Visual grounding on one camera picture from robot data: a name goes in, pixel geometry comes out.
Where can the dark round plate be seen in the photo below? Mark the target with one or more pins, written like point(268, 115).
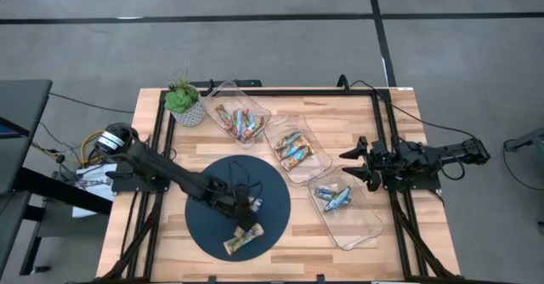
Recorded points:
point(204, 228)

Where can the black aluminium table frame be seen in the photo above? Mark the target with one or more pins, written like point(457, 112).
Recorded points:
point(406, 233)

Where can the clear plastic bin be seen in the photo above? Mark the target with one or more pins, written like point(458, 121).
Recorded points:
point(353, 224)
point(221, 92)
point(319, 165)

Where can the black power bar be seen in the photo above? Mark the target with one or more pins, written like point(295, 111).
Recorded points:
point(251, 82)

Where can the dark grey side table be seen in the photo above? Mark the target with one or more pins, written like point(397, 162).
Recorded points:
point(21, 126)

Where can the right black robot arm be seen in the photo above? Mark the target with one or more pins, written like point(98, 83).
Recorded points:
point(450, 152)

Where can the white pot with green plants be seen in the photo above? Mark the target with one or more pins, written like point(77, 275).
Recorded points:
point(183, 101)

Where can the black side table base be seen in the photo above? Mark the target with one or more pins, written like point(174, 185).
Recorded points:
point(64, 192)

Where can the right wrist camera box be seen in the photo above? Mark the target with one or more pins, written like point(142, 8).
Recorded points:
point(378, 148)

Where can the white printed box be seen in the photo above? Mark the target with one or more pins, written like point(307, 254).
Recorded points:
point(91, 199)

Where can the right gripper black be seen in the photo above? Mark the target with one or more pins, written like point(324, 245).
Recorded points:
point(382, 163)

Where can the black table edge clamp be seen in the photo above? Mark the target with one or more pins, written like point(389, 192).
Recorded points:
point(211, 279)
point(321, 278)

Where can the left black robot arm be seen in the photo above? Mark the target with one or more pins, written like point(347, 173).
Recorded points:
point(170, 171)

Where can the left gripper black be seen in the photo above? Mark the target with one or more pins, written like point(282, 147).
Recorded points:
point(231, 199)

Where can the grey equipment base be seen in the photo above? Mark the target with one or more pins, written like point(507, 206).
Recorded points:
point(531, 139)

